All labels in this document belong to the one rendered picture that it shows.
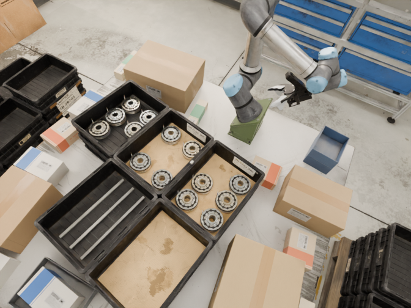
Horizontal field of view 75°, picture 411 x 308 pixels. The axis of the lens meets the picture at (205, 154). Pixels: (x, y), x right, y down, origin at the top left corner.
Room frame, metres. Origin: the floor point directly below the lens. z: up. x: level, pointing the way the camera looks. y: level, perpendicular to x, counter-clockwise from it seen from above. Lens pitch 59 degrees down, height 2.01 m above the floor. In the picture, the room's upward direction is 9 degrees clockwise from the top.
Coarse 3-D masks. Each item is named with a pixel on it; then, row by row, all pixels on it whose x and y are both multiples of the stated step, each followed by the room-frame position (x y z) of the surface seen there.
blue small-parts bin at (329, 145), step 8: (328, 128) 1.02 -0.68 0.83; (320, 136) 1.00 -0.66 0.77; (328, 136) 1.01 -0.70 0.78; (336, 136) 0.99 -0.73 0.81; (344, 136) 0.98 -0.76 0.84; (320, 144) 0.94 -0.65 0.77; (328, 144) 0.95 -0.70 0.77; (336, 144) 0.96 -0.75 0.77; (344, 144) 0.94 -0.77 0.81; (312, 152) 0.85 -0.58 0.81; (320, 152) 0.88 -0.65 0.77; (328, 152) 0.89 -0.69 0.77; (336, 152) 0.90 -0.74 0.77; (320, 160) 0.82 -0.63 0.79; (328, 160) 0.81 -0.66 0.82; (336, 160) 0.83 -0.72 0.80
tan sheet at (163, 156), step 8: (160, 136) 0.78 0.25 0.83; (184, 136) 0.80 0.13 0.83; (152, 144) 0.72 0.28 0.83; (160, 144) 0.73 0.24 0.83; (176, 144) 0.74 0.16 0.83; (144, 152) 0.67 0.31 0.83; (152, 152) 0.67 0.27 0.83; (160, 152) 0.68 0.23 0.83; (168, 152) 0.69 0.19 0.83; (176, 152) 0.70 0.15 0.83; (152, 160) 0.63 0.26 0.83; (160, 160) 0.64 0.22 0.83; (168, 160) 0.64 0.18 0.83; (176, 160) 0.65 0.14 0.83; (184, 160) 0.66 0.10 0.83; (152, 168) 0.59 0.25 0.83; (160, 168) 0.59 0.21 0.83; (168, 168) 0.60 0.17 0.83; (176, 168) 0.61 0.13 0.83; (144, 176) 0.54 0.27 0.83
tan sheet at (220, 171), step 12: (216, 156) 0.71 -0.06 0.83; (204, 168) 0.63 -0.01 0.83; (216, 168) 0.64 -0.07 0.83; (228, 168) 0.65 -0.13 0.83; (216, 180) 0.58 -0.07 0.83; (228, 180) 0.59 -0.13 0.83; (252, 180) 0.61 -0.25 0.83; (216, 192) 0.51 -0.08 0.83; (204, 204) 0.44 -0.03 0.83; (192, 216) 0.38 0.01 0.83; (228, 216) 0.40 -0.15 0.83
